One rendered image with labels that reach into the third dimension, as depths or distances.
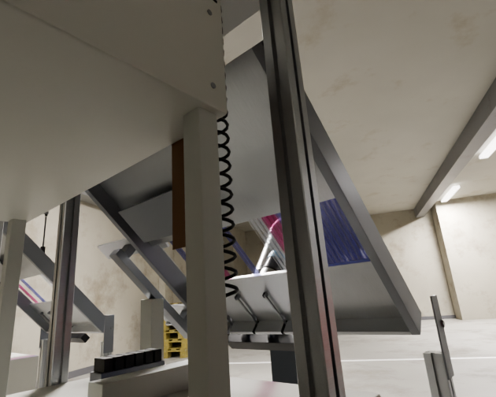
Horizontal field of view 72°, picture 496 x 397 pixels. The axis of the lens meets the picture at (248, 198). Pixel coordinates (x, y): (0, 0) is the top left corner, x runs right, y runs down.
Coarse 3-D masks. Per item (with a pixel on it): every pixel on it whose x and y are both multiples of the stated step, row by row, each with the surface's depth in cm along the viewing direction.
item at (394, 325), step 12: (228, 324) 117; (240, 324) 114; (252, 324) 110; (264, 324) 107; (276, 324) 104; (288, 324) 102; (336, 324) 92; (348, 324) 90; (360, 324) 88; (372, 324) 86; (384, 324) 84; (396, 324) 82
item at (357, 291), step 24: (336, 264) 82; (360, 264) 78; (240, 288) 103; (264, 288) 98; (336, 288) 86; (360, 288) 83; (384, 288) 79; (240, 312) 111; (264, 312) 106; (288, 312) 100; (336, 312) 91; (360, 312) 88; (384, 312) 84
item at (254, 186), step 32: (256, 64) 60; (256, 96) 64; (256, 128) 68; (160, 160) 84; (256, 160) 72; (128, 192) 97; (160, 192) 91; (224, 192) 82; (256, 192) 78; (320, 192) 71; (160, 224) 94; (224, 224) 89
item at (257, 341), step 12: (228, 336) 121; (240, 336) 118; (252, 336) 115; (264, 336) 112; (276, 336) 109; (288, 336) 106; (240, 348) 119; (252, 348) 115; (264, 348) 112; (276, 348) 109; (288, 348) 106
